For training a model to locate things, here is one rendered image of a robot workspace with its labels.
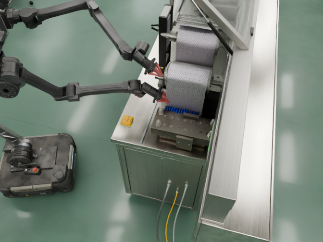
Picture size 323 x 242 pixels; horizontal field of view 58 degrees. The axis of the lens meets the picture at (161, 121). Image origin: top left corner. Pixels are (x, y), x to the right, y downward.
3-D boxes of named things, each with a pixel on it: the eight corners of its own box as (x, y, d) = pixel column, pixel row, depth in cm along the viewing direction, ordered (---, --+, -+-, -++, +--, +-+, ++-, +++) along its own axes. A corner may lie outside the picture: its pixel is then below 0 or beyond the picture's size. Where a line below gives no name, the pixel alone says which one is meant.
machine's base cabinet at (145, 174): (185, 33, 407) (191, -30, 340) (231, 41, 397) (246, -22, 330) (125, 197, 256) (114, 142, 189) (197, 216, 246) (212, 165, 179)
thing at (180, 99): (165, 106, 188) (166, 86, 173) (201, 114, 184) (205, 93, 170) (165, 106, 188) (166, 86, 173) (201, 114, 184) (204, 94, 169)
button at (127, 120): (124, 116, 197) (123, 114, 195) (133, 118, 196) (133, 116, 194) (120, 124, 193) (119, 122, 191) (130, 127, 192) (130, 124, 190)
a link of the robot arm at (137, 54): (129, 58, 165) (133, 55, 161) (134, 49, 168) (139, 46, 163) (138, 66, 168) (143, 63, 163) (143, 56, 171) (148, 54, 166)
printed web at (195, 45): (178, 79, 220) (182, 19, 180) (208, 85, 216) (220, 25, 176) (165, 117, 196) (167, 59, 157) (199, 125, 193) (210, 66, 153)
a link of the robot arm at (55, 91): (59, 105, 178) (59, 90, 181) (78, 100, 174) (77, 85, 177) (-4, 77, 138) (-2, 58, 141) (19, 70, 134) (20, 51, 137)
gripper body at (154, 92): (154, 103, 180) (144, 98, 179) (158, 92, 187) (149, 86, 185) (159, 99, 176) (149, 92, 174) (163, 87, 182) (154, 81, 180)
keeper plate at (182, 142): (176, 144, 182) (177, 134, 173) (191, 148, 181) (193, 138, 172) (175, 148, 181) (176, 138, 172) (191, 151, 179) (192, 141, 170)
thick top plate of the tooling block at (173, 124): (157, 114, 190) (157, 108, 185) (218, 127, 183) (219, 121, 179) (150, 133, 180) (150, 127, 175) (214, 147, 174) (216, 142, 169)
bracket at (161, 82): (158, 102, 205) (158, 70, 181) (167, 104, 204) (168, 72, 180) (156, 108, 202) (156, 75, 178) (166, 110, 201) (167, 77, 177)
